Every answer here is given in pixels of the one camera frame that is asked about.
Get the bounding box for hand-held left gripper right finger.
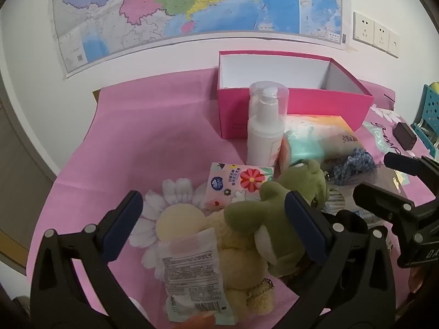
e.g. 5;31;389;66
285;191;407;329

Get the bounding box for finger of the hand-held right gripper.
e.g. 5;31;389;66
353;182;439;227
383;151;439;179

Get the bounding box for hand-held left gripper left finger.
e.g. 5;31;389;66
30;189;155;329

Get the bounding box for blue checked cloth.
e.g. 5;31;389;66
331;147;378;186

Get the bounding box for cotton swab pack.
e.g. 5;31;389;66
322;187;374;220

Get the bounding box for green frog plush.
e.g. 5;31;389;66
224;159;330;278

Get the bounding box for pink cardboard box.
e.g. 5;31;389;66
217;50;374;140

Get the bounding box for black adapter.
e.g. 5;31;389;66
393;122;418;151

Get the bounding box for blue plastic basket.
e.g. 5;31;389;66
412;81;439;160

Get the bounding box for yellow plush toy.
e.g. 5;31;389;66
156;204;275;326

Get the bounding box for small floral tissue pack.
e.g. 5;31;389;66
205;162;275;210

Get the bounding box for white snack packet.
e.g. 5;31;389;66
158;228;241;326

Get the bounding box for pink floral tablecloth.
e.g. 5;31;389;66
26;67;439;329

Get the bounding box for large orange tissue pack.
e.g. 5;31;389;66
277;115;361;175

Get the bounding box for white pump bottle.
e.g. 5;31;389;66
247;81;289;167

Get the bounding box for colourful wall map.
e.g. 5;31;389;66
51;0;352;79

